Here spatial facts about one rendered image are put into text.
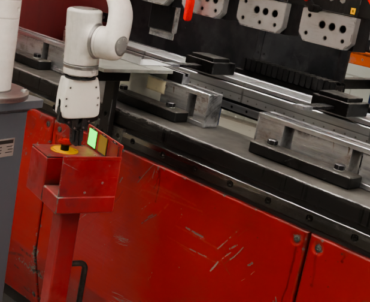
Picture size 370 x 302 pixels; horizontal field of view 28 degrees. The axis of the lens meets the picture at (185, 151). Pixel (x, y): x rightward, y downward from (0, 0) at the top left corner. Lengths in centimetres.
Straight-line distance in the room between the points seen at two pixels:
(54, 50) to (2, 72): 113
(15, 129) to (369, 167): 82
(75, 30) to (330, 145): 66
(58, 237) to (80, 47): 51
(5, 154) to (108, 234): 81
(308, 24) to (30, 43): 114
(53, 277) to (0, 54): 78
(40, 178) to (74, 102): 24
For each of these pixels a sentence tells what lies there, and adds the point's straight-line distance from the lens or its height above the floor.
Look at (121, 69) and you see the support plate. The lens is 203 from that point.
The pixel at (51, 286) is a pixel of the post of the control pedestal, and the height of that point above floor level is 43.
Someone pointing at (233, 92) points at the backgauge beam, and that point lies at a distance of 235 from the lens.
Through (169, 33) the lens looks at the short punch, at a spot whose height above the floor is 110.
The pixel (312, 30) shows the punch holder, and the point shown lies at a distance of 185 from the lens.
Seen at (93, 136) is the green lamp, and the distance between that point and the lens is 202.
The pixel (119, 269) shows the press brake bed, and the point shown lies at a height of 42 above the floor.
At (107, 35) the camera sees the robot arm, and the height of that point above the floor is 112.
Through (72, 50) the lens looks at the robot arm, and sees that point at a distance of 179.
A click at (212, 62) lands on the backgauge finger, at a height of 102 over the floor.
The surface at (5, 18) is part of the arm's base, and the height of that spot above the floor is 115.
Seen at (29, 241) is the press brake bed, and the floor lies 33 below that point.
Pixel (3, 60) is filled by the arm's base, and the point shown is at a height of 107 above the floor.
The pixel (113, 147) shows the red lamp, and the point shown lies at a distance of 192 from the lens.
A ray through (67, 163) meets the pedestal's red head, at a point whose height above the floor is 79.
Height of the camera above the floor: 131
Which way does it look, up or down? 14 degrees down
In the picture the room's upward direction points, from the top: 11 degrees clockwise
